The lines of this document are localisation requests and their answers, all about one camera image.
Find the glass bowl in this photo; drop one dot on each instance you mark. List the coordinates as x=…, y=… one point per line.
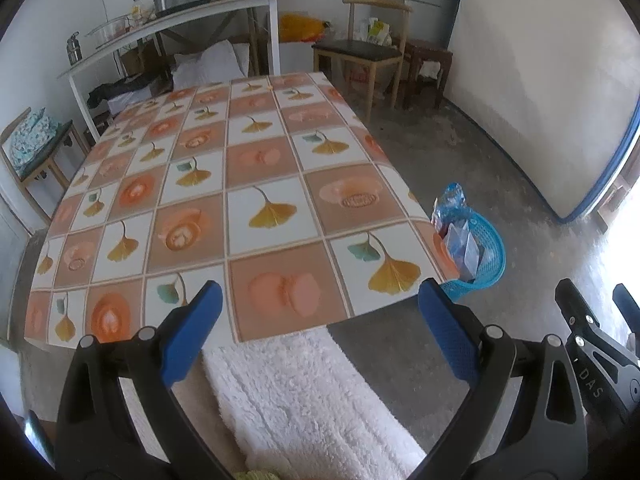
x=107, y=32

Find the dark wooden stool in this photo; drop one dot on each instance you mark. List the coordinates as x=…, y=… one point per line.
x=430, y=50

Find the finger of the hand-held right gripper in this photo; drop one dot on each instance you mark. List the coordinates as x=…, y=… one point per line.
x=577, y=310
x=629, y=302

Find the small clear bottle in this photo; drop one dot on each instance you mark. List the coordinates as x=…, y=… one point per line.
x=136, y=10

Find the yellow plush toy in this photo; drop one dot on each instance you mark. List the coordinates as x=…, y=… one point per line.
x=302, y=29

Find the green fuzzy cloth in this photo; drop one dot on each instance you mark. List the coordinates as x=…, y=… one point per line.
x=255, y=475

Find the steel flask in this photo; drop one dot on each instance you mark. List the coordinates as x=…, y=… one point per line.
x=74, y=50

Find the wooden chair with dark seat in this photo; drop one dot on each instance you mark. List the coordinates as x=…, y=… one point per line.
x=357, y=50

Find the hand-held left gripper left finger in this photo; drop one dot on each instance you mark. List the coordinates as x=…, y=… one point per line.
x=192, y=327

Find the white pillow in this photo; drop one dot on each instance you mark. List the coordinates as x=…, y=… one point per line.
x=210, y=65

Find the leaf-print checkered tablecloth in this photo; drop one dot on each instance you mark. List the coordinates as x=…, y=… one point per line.
x=270, y=170

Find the white long table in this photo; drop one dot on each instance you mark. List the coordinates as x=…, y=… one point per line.
x=200, y=10

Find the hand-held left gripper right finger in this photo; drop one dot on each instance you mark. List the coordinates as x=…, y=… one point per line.
x=447, y=330

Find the teal patterned cloth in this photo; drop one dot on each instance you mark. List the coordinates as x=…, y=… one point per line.
x=35, y=140

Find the blue plastic basket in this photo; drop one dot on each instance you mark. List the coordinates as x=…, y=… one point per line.
x=492, y=255

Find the light blue plastic bag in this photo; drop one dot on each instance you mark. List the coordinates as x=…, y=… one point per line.
x=450, y=205

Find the wooden chair with patterned cushion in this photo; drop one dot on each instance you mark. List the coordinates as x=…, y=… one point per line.
x=45, y=175

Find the white mattress with blue trim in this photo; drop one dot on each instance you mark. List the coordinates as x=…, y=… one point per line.
x=540, y=85

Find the white bag with green print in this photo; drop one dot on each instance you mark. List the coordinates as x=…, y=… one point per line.
x=379, y=32

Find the black clothing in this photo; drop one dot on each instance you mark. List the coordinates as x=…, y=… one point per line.
x=120, y=91

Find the white fluffy rug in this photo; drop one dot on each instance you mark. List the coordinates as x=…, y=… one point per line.
x=300, y=400

